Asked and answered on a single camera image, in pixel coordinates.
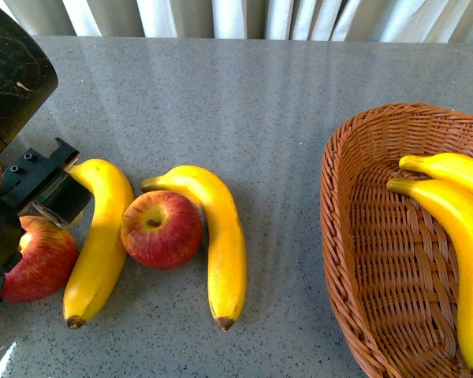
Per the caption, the yellow banana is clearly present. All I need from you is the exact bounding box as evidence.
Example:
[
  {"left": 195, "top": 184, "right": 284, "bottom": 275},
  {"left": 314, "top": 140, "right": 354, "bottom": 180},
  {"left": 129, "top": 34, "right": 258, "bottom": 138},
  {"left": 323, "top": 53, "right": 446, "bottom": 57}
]
[
  {"left": 62, "top": 159, "right": 135, "bottom": 329},
  {"left": 140, "top": 165, "right": 248, "bottom": 332}
]

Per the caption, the right brown wicker basket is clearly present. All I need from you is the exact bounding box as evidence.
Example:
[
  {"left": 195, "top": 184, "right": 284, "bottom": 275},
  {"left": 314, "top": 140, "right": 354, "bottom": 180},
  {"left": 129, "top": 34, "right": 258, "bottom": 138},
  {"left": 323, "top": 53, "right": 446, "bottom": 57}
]
[{"left": 320, "top": 103, "right": 473, "bottom": 377}]

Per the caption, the red yellow apple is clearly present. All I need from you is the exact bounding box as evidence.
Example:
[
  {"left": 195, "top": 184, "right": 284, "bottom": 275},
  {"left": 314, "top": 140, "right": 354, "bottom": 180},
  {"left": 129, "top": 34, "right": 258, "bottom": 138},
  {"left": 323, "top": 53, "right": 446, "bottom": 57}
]
[
  {"left": 121, "top": 190, "right": 203, "bottom": 270},
  {"left": 0, "top": 215, "right": 78, "bottom": 303}
]

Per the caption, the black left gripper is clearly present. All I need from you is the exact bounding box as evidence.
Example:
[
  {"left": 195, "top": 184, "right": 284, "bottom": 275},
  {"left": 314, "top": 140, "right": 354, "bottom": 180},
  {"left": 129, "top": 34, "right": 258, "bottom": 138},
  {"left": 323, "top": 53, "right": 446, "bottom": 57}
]
[{"left": 0, "top": 137, "right": 91, "bottom": 301}]

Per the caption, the lower banana in basket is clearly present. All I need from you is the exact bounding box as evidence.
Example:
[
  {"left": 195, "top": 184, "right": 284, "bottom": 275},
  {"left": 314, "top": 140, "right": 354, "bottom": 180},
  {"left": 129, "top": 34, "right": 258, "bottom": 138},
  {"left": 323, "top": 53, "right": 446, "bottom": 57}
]
[{"left": 386, "top": 178, "right": 473, "bottom": 375}]

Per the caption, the upper banana in basket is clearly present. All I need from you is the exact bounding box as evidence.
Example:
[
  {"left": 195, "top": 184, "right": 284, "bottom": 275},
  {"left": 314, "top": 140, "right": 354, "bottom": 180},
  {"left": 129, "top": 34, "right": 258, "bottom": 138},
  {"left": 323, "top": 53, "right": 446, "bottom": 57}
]
[{"left": 399, "top": 153, "right": 473, "bottom": 195}]

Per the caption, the white pleated curtain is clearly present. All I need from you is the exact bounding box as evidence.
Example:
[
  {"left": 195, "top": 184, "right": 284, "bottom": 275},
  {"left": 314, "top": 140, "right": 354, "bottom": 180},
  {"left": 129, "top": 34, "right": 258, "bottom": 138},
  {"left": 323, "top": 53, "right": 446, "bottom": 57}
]
[{"left": 0, "top": 0, "right": 473, "bottom": 44}]

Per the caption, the banana in basket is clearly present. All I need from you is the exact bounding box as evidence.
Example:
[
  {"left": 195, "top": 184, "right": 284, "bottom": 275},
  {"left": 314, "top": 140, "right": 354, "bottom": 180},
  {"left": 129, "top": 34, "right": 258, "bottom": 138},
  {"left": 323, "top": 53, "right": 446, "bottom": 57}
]
[
  {"left": 399, "top": 153, "right": 473, "bottom": 195},
  {"left": 386, "top": 178, "right": 473, "bottom": 375}
]

